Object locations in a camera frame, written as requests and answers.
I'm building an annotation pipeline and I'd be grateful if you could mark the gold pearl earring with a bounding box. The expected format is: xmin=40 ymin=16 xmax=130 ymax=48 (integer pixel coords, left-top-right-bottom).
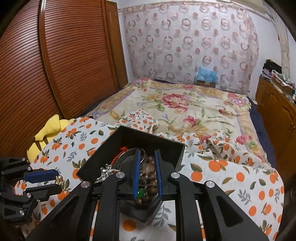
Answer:
xmin=55 ymin=175 xmax=64 ymax=185

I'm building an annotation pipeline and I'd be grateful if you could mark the brown wooden bead bracelet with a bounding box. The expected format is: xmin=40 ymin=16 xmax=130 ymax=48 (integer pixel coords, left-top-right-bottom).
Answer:
xmin=135 ymin=155 xmax=159 ymax=207

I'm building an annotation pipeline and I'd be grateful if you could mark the silver rhinestone hair clip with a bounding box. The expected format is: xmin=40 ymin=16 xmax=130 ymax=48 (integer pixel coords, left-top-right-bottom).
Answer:
xmin=95 ymin=164 xmax=120 ymax=183

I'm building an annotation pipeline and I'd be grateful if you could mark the pale green jade bangle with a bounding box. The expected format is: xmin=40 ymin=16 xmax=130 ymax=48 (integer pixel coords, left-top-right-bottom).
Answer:
xmin=112 ymin=148 xmax=147 ymax=170

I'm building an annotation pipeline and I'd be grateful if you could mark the red braided cord bracelet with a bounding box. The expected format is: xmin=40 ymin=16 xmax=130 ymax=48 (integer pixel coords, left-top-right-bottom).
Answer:
xmin=110 ymin=146 xmax=129 ymax=165

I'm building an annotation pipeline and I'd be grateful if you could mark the black open jewelry box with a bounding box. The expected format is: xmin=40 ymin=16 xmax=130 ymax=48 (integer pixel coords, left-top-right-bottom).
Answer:
xmin=76 ymin=125 xmax=186 ymax=225

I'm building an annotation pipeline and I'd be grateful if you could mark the orange print white cloth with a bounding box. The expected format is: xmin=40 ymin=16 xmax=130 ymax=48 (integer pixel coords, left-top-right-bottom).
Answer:
xmin=14 ymin=108 xmax=285 ymax=241

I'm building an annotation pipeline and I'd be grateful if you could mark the yellow plush toy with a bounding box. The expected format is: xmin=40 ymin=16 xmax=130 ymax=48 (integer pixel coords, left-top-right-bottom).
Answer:
xmin=27 ymin=114 xmax=74 ymax=163

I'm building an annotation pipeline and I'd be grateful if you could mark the cardboard box under bag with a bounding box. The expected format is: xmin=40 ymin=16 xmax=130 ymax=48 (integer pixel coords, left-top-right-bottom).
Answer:
xmin=196 ymin=80 xmax=216 ymax=88

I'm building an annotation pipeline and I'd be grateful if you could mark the blue plastic bag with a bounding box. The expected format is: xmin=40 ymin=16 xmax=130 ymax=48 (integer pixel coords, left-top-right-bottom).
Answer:
xmin=194 ymin=67 xmax=218 ymax=83

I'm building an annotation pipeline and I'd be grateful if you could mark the brown louvered wardrobe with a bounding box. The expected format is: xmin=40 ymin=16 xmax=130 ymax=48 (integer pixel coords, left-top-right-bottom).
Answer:
xmin=1 ymin=1 xmax=128 ymax=157

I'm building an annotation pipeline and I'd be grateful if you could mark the wooden sideboard cabinet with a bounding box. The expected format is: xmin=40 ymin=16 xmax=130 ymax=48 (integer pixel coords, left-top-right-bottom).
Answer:
xmin=255 ymin=77 xmax=295 ymax=182

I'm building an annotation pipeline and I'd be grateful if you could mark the stack of folded clothes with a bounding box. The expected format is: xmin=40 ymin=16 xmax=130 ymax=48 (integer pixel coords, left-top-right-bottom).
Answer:
xmin=260 ymin=59 xmax=295 ymax=101

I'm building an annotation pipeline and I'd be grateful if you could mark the beige side drape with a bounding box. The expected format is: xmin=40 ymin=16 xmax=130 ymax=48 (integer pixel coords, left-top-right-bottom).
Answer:
xmin=266 ymin=6 xmax=290 ymax=78

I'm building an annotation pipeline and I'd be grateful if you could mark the pink ring-pattern curtain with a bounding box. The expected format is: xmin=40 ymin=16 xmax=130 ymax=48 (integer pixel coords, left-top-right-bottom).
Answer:
xmin=122 ymin=1 xmax=259 ymax=94

